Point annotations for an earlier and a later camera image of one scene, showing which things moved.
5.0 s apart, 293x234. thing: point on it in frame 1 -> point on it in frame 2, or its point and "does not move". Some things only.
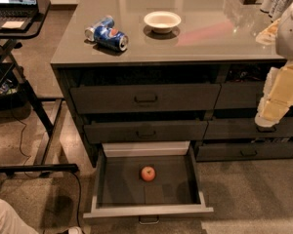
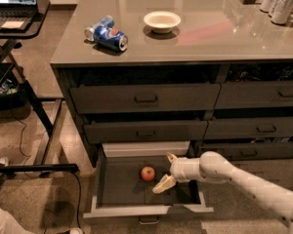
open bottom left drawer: (120, 191) does not move
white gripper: (291, 33) -> (180, 170)
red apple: (147, 174) does not move
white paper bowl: (162, 21) does not move
